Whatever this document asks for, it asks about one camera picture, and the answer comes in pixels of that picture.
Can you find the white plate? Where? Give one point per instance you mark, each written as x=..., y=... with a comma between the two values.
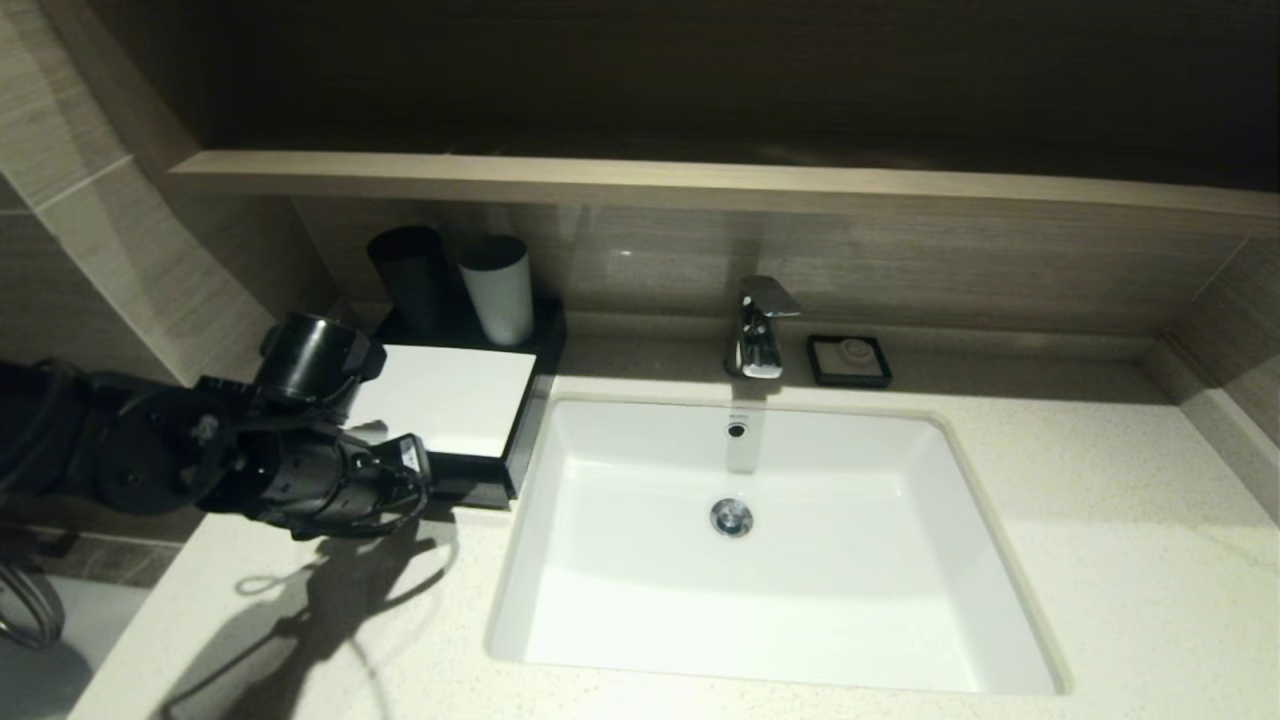
x=460, y=400

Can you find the chrome faucet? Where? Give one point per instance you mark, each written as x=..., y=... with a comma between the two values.
x=757, y=340

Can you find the chrome sink drain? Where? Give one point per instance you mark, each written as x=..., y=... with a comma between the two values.
x=731, y=518

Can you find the black compartment tray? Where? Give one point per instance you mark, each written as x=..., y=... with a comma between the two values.
x=470, y=482

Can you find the long wooden wall shelf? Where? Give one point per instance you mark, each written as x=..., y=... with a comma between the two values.
x=700, y=186

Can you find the round wrapped soap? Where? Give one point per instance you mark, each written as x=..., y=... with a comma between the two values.
x=853, y=352

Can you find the white cup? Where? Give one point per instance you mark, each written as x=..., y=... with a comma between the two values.
x=498, y=300

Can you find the white ceramic sink basin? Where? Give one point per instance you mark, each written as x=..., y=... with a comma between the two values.
x=850, y=580

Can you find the black amenity drawer box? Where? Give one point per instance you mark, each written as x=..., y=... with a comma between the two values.
x=545, y=350

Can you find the black cup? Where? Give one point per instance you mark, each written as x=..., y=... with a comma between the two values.
x=410, y=280

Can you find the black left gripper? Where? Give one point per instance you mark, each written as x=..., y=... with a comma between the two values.
x=310, y=475

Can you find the black square soap dish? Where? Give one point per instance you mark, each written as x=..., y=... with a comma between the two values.
x=820, y=375

